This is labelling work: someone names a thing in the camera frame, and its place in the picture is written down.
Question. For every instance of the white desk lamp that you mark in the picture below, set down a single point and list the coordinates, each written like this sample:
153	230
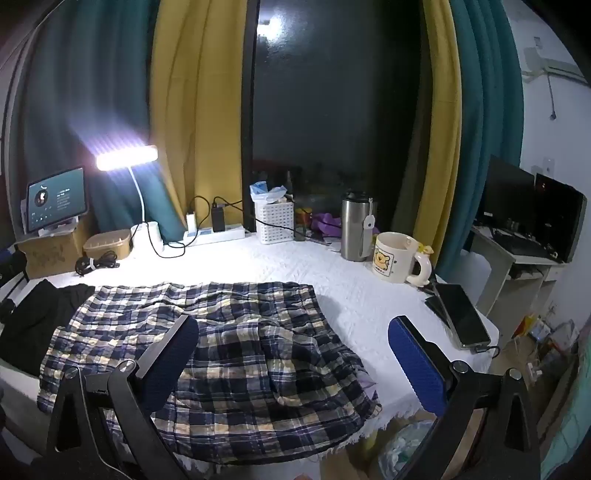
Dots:
127	157

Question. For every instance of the tan lidded box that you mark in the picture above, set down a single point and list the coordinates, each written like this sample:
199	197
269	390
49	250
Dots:
108	244

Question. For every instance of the yellow curtain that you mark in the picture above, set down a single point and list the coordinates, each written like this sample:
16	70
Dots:
198	101
438	115

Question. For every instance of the black cloth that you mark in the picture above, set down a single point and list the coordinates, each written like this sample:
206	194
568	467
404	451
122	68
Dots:
32	318

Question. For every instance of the steel thermos tumbler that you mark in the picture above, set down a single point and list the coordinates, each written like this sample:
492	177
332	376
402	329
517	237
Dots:
354	228

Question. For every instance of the white air conditioner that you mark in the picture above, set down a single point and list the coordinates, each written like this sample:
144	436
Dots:
551	64

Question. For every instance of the teal curtain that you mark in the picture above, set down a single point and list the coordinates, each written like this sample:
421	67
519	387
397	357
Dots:
489	115
83	92

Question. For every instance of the black monitor with red light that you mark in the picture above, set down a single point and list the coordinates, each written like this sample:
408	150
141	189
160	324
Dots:
558	217

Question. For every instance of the black smartphone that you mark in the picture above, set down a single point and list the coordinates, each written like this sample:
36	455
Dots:
461	314

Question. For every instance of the small orange jar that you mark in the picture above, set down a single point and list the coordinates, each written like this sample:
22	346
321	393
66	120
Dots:
303	219

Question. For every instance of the cardboard box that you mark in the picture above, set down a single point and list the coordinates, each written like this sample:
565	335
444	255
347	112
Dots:
48	251

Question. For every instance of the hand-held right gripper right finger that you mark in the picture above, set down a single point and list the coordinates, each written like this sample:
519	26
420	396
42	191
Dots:
415	364

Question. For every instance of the grey computer desk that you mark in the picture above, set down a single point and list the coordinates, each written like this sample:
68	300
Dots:
498	272

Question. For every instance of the purple cloth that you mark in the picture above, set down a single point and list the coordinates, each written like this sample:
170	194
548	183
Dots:
325	224

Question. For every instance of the black keyboard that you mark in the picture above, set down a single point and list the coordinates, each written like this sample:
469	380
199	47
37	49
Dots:
521	244

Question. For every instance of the blue yellow plaid shirt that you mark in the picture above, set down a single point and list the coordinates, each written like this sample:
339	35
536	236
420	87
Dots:
258	350

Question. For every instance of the dark window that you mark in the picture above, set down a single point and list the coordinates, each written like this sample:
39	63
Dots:
337	101

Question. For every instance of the black power adapter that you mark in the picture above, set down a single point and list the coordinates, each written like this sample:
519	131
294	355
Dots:
218	218

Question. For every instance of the white charger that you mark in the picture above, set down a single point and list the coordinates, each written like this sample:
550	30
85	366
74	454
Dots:
191	221

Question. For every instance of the white perforated basket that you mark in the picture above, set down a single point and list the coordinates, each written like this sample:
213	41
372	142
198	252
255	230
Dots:
274	222

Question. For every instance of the clear plastic bag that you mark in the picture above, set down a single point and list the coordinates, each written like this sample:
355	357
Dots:
268	191

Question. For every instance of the cream mug with bear print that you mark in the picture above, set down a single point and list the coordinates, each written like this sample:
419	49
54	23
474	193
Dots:
392	258

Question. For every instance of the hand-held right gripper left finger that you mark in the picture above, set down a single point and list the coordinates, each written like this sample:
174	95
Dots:
168	369

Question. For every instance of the tablet with lit screen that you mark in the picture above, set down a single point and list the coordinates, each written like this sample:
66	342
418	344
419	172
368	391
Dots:
55	198

